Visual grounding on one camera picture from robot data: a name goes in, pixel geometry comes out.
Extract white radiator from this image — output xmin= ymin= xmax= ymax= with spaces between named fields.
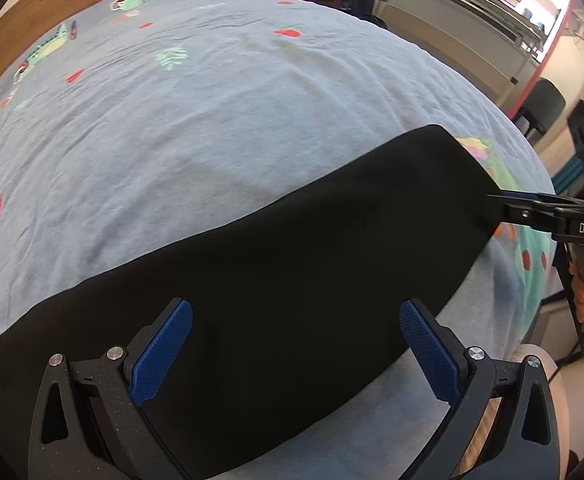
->
xmin=372 ymin=0 xmax=540 ymax=106

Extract black pants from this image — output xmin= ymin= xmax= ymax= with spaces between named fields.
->
xmin=0 ymin=124 xmax=503 ymax=480

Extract printed blue bed sheet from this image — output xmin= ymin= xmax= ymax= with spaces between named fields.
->
xmin=0 ymin=0 xmax=557 ymax=480

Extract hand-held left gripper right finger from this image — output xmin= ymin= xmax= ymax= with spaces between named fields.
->
xmin=400 ymin=298 xmax=561 ymax=480

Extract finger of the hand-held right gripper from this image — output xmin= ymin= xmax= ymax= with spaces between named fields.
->
xmin=485 ymin=189 xmax=584 ymax=234

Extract wooden headboard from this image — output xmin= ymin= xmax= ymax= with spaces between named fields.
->
xmin=0 ymin=0 xmax=265 ymax=130

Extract dark green chair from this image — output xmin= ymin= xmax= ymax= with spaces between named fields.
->
xmin=514 ymin=78 xmax=567 ymax=137

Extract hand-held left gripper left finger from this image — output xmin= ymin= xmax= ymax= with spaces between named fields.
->
xmin=28 ymin=297 xmax=194 ymax=480

